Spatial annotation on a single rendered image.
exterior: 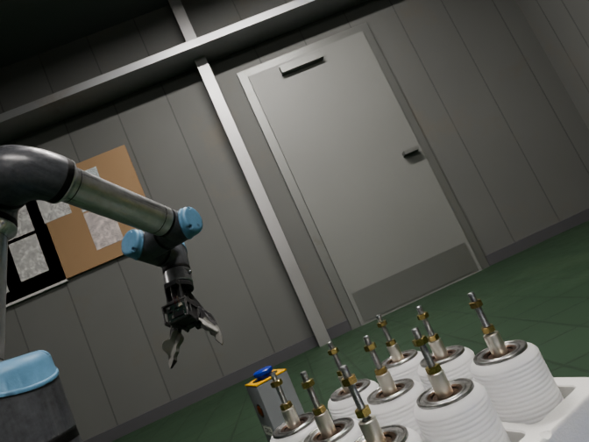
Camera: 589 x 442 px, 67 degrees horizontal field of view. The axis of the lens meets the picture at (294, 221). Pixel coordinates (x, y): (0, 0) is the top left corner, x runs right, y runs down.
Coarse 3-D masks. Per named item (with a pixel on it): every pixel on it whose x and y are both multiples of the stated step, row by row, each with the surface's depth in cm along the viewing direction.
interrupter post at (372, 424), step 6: (360, 420) 52; (372, 420) 50; (360, 426) 51; (366, 426) 50; (372, 426) 50; (378, 426) 50; (366, 432) 50; (372, 432) 50; (378, 432) 50; (366, 438) 50; (372, 438) 50; (378, 438) 50; (384, 438) 50
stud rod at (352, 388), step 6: (342, 366) 52; (342, 372) 52; (348, 372) 52; (354, 384) 52; (354, 390) 51; (354, 396) 51; (360, 396) 51; (360, 402) 51; (360, 408) 51; (366, 420) 51
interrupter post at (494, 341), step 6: (486, 336) 62; (492, 336) 62; (498, 336) 62; (486, 342) 62; (492, 342) 62; (498, 342) 61; (492, 348) 62; (498, 348) 61; (504, 348) 61; (492, 354) 62; (498, 354) 61
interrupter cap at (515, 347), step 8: (512, 344) 63; (520, 344) 62; (480, 352) 65; (488, 352) 64; (512, 352) 60; (520, 352) 59; (480, 360) 62; (488, 360) 61; (496, 360) 59; (504, 360) 59
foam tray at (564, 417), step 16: (560, 384) 62; (576, 384) 60; (576, 400) 56; (560, 416) 54; (576, 416) 54; (512, 432) 56; (528, 432) 54; (544, 432) 52; (560, 432) 52; (576, 432) 53
